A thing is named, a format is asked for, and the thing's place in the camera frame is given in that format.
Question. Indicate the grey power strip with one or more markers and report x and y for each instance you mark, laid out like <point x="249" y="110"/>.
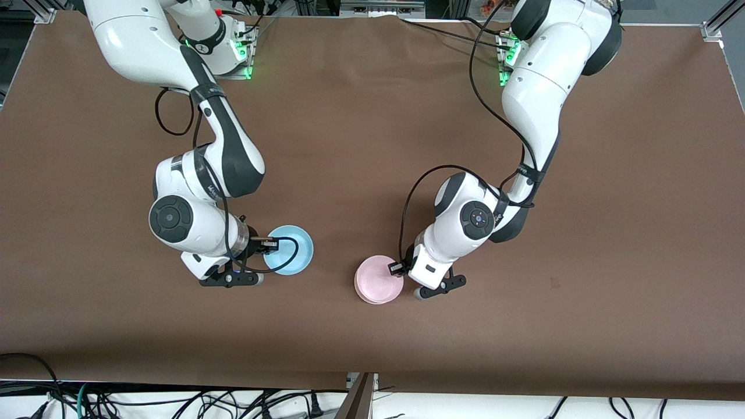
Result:
<point x="381" y="7"/>

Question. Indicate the brown table cover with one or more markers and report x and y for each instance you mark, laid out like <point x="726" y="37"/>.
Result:
<point x="361" y="145"/>

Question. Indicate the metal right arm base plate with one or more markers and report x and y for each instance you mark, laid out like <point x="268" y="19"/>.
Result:
<point x="241" y="73"/>

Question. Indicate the orange decorative items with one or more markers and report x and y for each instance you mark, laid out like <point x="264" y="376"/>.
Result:
<point x="492" y="6"/>

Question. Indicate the blue bowl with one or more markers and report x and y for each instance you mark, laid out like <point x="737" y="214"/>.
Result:
<point x="290" y="259"/>

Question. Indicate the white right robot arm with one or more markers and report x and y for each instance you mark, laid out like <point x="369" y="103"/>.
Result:
<point x="134" y="35"/>

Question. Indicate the black power plug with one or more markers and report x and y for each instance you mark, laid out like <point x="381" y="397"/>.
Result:
<point x="315" y="404"/>

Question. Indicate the pink bowl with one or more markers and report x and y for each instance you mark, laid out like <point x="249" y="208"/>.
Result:
<point x="377" y="279"/>

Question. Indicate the aluminium frame corner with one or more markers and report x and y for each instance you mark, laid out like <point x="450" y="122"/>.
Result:
<point x="719" y="26"/>
<point x="45" y="14"/>

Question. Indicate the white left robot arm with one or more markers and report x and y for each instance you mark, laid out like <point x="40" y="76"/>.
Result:
<point x="547" y="87"/>

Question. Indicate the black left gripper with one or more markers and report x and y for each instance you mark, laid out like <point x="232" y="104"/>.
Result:
<point x="409" y="256"/>

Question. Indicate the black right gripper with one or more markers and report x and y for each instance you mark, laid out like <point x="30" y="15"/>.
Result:
<point x="256" y="241"/>

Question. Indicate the grey metal post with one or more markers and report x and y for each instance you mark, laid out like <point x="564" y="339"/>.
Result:
<point x="356" y="401"/>

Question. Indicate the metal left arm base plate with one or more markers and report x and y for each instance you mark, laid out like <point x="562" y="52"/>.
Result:
<point x="505" y="70"/>

